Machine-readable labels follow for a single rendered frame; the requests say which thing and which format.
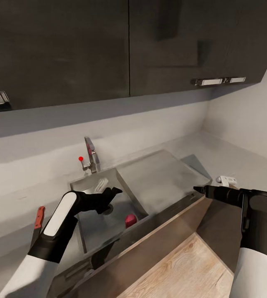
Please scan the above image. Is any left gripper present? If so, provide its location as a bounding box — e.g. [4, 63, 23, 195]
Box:
[95, 187, 123, 214]

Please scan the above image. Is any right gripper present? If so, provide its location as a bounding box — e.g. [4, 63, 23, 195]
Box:
[193, 185, 233, 205]

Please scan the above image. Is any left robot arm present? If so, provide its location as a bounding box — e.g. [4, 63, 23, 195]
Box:
[0, 178, 123, 298]

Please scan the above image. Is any vidalia onion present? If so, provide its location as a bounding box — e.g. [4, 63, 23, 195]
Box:
[125, 214, 137, 228]

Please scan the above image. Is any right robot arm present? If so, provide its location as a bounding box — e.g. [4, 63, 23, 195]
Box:
[193, 175, 267, 298]

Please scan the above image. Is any parer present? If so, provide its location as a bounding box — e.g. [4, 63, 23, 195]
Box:
[30, 206, 44, 249]

